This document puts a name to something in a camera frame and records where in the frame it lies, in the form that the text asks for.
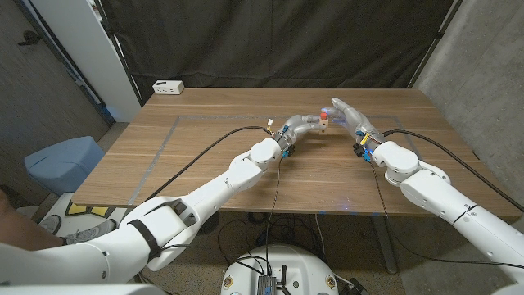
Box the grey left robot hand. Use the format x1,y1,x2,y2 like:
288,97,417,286
273,114,330,149

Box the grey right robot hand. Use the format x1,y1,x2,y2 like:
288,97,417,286
321,97,386,152

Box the black backdrop stand pole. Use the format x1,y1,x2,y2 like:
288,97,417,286
93,0,144,107
407,0,466,89

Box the grey table leg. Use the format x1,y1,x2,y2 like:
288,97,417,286
370,215,399,275

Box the white power strip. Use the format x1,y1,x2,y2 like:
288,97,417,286
151,79,185,96

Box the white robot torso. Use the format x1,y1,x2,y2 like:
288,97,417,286
220,244,339,295

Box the grey module on torso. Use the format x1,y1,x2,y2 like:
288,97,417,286
256,275,278,295

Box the yellow and black floor object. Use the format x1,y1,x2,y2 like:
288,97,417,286
65,201,110,217

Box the white cabinet panel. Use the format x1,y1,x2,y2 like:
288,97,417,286
30,0,142,123

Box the blue padded stool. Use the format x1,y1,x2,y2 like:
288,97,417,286
23,135,106,197

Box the person's bare limb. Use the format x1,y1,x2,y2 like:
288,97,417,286
0,190,69,251

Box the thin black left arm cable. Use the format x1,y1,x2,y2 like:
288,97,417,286
161,155,286,275

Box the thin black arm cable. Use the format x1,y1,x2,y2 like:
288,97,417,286
161,155,286,275
367,160,524,270

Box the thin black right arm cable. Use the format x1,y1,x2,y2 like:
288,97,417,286
367,160,524,270

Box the black floor cable tangle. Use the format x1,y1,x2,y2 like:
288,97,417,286
216,211,324,267

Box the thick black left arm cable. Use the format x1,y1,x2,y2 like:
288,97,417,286
138,125,273,206

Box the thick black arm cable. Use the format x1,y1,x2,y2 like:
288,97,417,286
138,125,273,206
382,129,524,214

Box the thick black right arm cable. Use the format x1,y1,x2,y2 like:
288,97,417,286
382,129,524,214

